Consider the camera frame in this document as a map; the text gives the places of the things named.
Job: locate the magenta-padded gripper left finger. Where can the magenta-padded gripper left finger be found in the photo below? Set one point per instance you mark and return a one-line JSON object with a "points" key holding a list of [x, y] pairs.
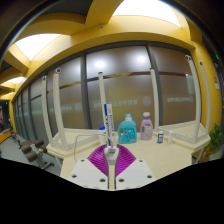
{"points": [[88, 173]]}

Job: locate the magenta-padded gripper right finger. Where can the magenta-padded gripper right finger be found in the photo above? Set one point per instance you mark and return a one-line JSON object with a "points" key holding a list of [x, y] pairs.
{"points": [[136, 173]]}

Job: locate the white charger block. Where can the white charger block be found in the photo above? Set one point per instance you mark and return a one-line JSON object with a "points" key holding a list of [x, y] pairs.
{"points": [[111, 155]]}

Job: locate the small white bottle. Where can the small white bottle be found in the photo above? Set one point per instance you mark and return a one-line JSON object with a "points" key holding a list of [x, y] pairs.
{"points": [[102, 135]]}

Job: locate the teal detergent bottle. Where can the teal detergent bottle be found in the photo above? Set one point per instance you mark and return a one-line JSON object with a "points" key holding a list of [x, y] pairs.
{"points": [[127, 131]]}

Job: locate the small blue white can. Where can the small blue white can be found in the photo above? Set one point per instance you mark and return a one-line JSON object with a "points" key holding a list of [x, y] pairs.
{"points": [[160, 137]]}

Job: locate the upturned white-legged table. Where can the upturned white-legged table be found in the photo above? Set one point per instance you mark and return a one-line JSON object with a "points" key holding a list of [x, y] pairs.
{"points": [[195, 100], [60, 140]]}

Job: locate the purple detergent bottle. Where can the purple detergent bottle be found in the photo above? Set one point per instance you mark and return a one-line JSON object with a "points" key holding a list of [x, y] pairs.
{"points": [[146, 128]]}

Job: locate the small clear cup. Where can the small clear cup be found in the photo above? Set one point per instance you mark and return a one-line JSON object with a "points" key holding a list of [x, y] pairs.
{"points": [[169, 136]]}

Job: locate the tall blue white box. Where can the tall blue white box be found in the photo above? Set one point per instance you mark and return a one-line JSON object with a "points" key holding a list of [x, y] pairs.
{"points": [[108, 123]]}

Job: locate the brown-padded exercise machine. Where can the brown-padded exercise machine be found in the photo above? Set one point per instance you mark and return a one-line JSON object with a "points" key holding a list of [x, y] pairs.
{"points": [[33, 151]]}

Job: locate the green potted plant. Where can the green potted plant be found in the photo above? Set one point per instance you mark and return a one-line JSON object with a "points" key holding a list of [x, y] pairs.
{"points": [[215, 138]]}

